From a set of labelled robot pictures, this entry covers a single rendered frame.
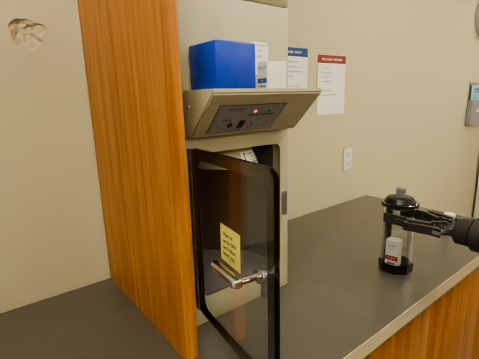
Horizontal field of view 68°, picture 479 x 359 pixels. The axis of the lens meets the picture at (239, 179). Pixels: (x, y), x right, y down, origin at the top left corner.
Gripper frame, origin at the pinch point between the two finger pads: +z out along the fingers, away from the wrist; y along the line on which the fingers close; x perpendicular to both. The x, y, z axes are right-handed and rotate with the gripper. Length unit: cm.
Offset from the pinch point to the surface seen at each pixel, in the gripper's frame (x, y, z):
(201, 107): -35, 66, 8
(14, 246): 2, 98, 58
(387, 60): -55, -89, 60
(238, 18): -55, 50, 16
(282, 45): -50, 36, 16
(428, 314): 29.4, -0.5, -11.0
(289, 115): -33, 40, 9
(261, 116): -33, 49, 9
